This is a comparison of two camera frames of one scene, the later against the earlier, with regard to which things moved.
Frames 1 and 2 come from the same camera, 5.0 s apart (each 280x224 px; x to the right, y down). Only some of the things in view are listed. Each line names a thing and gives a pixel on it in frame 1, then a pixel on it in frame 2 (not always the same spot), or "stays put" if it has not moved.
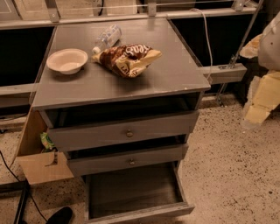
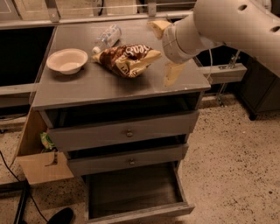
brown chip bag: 126,59 stays put
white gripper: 270,49 → 171,44
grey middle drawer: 85,162 stays put
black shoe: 62,215 stays put
